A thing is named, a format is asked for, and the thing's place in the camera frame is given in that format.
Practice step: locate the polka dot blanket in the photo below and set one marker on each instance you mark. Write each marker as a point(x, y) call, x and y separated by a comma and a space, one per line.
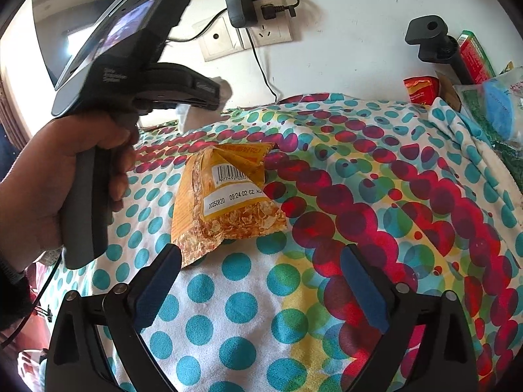
point(253, 318)

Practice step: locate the wall television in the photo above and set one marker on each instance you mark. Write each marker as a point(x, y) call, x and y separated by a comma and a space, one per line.
point(53, 28)

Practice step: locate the person's left hand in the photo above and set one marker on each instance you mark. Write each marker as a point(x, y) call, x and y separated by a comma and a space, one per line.
point(36, 188)

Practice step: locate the black power adapter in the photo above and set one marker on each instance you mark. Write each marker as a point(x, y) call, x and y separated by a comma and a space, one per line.
point(239, 6)

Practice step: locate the blue and green bag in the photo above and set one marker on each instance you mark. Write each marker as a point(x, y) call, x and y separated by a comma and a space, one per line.
point(496, 106)

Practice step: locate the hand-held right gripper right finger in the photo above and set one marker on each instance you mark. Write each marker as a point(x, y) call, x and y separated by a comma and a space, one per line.
point(363, 290)

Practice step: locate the black clamp mount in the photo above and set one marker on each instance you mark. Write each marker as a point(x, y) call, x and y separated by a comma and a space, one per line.
point(429, 41)

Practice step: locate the yellow snack bag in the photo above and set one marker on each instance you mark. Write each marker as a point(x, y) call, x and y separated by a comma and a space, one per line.
point(229, 220)

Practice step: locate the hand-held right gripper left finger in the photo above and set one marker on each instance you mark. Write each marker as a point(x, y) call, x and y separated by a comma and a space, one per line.
point(157, 290)

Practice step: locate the black plug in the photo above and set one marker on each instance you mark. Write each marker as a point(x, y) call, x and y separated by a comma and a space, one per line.
point(278, 11)

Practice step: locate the green and red box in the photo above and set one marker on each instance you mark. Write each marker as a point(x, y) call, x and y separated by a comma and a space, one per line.
point(476, 55)

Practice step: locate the red packet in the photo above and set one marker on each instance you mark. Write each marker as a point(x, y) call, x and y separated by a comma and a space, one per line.
point(421, 90)

